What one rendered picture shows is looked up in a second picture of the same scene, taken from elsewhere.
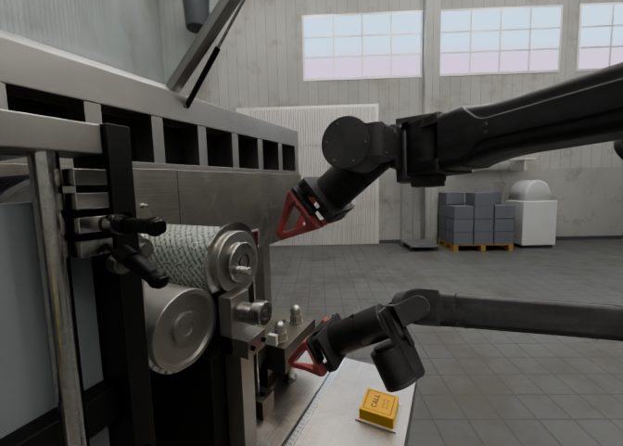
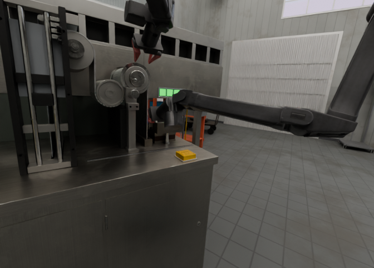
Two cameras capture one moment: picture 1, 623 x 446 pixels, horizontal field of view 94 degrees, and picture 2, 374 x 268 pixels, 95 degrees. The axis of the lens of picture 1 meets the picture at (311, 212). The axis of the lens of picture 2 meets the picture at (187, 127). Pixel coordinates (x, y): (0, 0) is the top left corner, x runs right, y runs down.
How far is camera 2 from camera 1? 0.55 m
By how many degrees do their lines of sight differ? 30
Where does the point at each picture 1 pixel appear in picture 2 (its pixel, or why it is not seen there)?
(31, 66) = (92, 8)
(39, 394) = (48, 70)
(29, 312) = (46, 50)
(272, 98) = (256, 33)
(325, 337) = (154, 109)
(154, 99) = not seen: hidden behind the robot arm
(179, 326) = (107, 91)
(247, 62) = (244, 10)
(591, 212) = not seen: outside the picture
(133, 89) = not seen: hidden behind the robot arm
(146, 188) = (129, 58)
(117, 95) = (121, 19)
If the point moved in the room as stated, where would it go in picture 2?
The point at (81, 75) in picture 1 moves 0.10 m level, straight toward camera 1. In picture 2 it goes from (108, 11) to (101, 3)
